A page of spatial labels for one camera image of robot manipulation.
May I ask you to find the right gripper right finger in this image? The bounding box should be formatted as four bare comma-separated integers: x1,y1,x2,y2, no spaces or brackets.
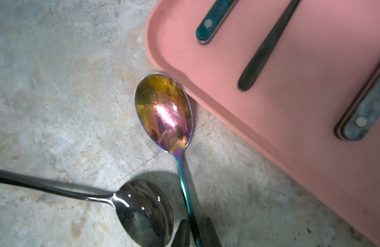
201,217,222,247

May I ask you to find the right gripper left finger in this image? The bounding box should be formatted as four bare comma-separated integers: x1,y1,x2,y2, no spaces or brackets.
171,219,190,247

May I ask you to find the pink plastic tray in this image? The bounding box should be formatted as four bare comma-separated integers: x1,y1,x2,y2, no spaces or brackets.
145,1,380,246

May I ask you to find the black spoon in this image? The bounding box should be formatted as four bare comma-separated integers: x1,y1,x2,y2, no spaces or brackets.
237,0,300,92
0,170,174,247

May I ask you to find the grey handled fork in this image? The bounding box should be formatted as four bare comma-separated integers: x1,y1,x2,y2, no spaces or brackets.
334,63,380,142

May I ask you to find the green handled fork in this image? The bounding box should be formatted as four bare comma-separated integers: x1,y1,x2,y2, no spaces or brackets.
196,0,237,45

